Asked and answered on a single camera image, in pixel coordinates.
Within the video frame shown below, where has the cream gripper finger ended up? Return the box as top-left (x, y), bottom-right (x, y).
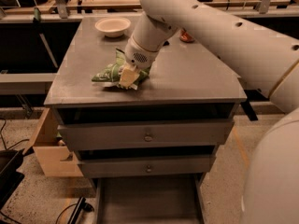
top-left (118, 63), bottom-right (140, 89)

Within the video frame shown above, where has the grey top drawer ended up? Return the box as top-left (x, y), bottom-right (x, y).
top-left (58, 119), bottom-right (234, 151)

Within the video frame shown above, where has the grey drawer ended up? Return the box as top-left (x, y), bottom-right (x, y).
top-left (58, 119), bottom-right (234, 151)
top-left (78, 155), bottom-right (216, 178)
top-left (93, 175), bottom-right (205, 224)

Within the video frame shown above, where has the black equipment case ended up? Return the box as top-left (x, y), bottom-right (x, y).
top-left (0, 150), bottom-right (24, 209)

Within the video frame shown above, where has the grey middle drawer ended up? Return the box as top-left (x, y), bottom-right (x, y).
top-left (78, 155), bottom-right (216, 178)

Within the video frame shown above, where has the green jalapeno chip bag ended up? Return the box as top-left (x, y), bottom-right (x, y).
top-left (92, 49), bottom-right (150, 90)

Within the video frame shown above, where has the grey drawer cabinet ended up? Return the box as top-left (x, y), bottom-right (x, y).
top-left (44, 15), bottom-right (248, 224)

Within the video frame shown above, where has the black power plug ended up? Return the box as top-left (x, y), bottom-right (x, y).
top-left (67, 197), bottom-right (94, 224)

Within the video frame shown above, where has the orange soda can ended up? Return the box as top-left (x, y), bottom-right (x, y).
top-left (179, 29), bottom-right (194, 43)

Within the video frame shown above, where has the black floor cable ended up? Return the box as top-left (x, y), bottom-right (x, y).
top-left (0, 119), bottom-right (31, 151)

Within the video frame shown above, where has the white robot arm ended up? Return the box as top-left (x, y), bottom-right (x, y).
top-left (121, 0), bottom-right (299, 224)

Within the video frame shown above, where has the white paper bowl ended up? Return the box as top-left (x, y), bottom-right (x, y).
top-left (95, 17), bottom-right (131, 38)

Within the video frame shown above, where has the grey bottom drawer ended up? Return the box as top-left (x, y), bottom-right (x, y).
top-left (93, 175), bottom-right (205, 224)

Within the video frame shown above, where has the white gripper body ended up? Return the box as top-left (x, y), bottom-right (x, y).
top-left (124, 35), bottom-right (160, 69)

